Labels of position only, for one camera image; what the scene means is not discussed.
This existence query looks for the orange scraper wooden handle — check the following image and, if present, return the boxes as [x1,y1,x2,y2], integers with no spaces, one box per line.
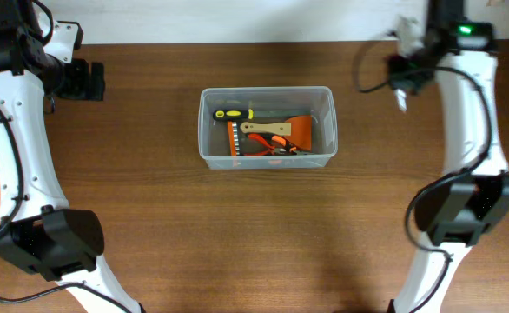
[240,115,312,150]

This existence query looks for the orange-black needle-nose pliers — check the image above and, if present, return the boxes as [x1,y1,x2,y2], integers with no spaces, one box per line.
[248,133,313,156]

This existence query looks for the orange bit holder strip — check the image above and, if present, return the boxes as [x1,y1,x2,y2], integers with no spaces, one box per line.
[228,121,241,157]

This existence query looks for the file with black-yellow handle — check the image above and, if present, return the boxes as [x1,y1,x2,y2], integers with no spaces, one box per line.
[212,109,311,121]

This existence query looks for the stubby black-yellow screwdriver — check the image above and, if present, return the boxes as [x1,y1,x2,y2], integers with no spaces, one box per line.
[393,89,407,112]

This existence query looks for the red-black cutting pliers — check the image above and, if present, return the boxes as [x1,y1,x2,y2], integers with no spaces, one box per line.
[245,146,282,157]

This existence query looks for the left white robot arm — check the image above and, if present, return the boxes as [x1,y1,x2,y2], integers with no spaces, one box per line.
[0,0,142,312]

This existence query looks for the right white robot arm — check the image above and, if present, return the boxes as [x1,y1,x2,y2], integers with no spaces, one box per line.
[387,1,509,313]

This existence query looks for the clear plastic container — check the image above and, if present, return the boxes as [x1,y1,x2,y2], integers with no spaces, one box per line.
[198,86,338,170]

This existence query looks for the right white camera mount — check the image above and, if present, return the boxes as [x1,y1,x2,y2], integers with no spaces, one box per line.
[390,16,425,57]

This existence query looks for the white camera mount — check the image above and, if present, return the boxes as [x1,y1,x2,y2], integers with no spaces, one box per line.
[390,16,425,57]
[38,12,83,63]

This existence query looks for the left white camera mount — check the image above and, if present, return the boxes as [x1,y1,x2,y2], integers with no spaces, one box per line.
[38,12,83,63]

